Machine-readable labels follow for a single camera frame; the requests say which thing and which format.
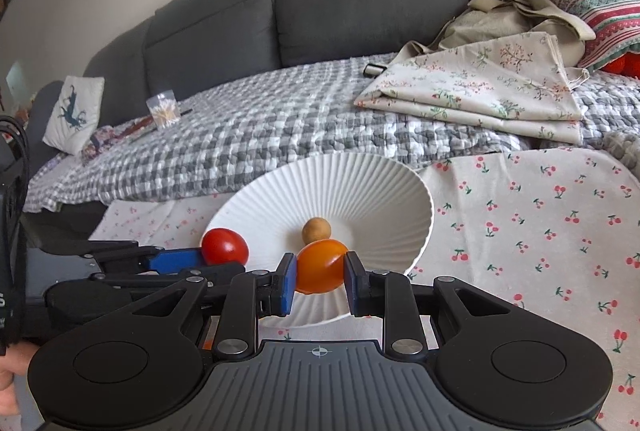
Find person's left hand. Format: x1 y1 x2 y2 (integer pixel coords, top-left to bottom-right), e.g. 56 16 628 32
0 343 37 431

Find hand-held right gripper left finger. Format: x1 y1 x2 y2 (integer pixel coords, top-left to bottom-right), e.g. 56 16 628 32
119 252 299 362

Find white ribbed plate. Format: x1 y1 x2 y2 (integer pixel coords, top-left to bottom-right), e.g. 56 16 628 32
203 154 435 329

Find cherry print cloth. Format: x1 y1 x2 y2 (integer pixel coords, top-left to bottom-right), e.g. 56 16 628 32
89 145 640 431

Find folded floral cloth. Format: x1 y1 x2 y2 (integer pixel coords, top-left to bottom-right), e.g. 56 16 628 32
353 32 591 146

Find dark patterned cloth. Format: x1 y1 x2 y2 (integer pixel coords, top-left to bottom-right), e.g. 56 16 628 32
81 125 132 163

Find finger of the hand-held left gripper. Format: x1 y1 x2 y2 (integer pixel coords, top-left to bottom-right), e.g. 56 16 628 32
89 240 207 275
44 262 247 326

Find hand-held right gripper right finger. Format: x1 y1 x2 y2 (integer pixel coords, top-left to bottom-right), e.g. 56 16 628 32
343 250 519 360

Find grey checkered blanket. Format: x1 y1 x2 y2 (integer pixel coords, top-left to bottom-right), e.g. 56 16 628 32
22 53 640 214

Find small tan round fruit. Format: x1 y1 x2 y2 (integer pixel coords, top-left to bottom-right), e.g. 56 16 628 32
301 217 333 246

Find white pillow with blue print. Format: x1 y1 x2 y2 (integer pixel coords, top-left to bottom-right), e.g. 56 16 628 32
42 75 106 157

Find red plush object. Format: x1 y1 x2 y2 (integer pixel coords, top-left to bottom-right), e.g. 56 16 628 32
599 44 640 78

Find orange tomato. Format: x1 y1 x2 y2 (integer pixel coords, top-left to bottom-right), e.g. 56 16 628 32
295 239 350 296

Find black cable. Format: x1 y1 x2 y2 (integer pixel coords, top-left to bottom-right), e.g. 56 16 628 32
0 114 28 174

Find red tomato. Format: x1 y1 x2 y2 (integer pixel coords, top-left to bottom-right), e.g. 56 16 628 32
201 228 250 266

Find clear cotton swab box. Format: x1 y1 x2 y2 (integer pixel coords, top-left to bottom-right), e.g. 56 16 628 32
145 89 180 128

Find beige crumpled cloth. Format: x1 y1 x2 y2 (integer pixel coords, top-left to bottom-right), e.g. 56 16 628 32
432 0 597 68

